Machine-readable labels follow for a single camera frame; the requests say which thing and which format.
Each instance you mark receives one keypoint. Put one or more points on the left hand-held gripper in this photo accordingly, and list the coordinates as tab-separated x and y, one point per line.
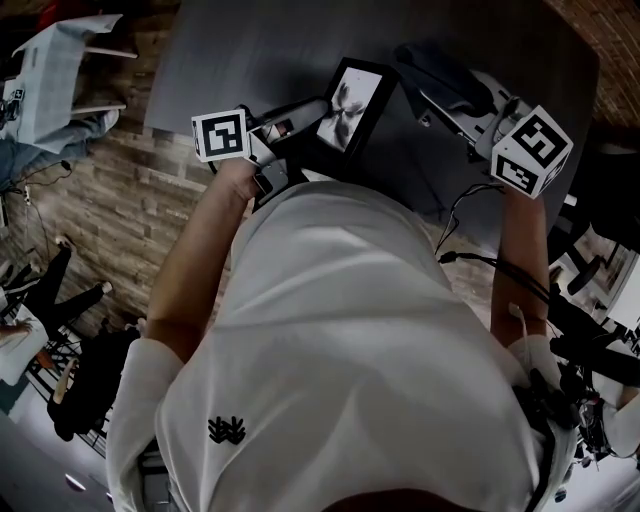
222	136

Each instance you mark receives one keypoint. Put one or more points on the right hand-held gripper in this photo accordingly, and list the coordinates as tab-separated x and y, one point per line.
532	155

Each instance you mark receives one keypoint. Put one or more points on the black framed picture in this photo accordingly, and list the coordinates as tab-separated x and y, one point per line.
350	107

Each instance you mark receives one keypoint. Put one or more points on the person's right forearm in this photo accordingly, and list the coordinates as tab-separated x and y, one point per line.
520	240

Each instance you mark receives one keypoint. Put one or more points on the person's left forearm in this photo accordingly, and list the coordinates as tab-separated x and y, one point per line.
200	250

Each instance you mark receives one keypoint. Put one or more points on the person's left hand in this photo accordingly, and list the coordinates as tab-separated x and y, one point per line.
282	127

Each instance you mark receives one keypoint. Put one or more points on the black office chair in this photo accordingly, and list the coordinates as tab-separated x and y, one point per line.
600	200

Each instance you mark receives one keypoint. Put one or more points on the dark grey table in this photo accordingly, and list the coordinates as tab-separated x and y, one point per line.
240	50

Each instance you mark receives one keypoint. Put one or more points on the person's white shirt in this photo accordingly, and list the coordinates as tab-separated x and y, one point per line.
340	350

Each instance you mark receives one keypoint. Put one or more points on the black power adapter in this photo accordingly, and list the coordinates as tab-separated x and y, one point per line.
64	165

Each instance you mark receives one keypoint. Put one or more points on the table with light blue cloth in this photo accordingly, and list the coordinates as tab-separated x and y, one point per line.
50	75

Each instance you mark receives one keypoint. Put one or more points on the spare grey gripper device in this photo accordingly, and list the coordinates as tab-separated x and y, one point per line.
15	97

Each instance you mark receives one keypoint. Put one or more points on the white power strip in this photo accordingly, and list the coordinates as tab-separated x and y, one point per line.
26	194

